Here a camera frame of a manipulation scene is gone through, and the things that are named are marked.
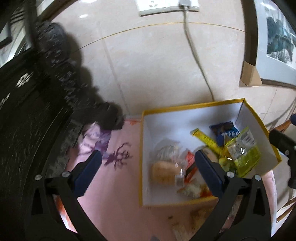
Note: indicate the wooden armchair grey cushion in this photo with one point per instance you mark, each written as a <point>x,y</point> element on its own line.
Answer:
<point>285,194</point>

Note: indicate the yellow stick snack packet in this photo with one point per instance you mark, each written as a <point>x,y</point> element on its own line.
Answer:
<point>208,141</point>

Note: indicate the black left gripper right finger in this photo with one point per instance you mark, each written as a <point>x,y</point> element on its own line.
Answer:
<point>253,219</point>

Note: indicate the white double wall socket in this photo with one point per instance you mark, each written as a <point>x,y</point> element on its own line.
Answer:
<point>151,7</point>

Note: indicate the framed landscape painting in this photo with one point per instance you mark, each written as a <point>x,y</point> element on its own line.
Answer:
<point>270,41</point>

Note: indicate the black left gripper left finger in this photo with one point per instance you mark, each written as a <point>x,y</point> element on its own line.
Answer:
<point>45,222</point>

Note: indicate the yellow white cardboard box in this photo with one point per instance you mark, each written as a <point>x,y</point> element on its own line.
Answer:
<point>161,127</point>

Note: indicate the green snack packet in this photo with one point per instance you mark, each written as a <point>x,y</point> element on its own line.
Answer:
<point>240,154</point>

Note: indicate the cardboard corner protector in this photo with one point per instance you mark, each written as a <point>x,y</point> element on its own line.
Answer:
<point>250,75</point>

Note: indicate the blue cookie packet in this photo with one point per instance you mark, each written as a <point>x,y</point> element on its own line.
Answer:
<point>224,132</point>

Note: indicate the bread bun packet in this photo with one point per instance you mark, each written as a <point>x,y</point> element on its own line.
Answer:
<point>164,172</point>

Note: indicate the newsprint pattern snack packet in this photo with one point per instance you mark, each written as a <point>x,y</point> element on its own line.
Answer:
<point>194,187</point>

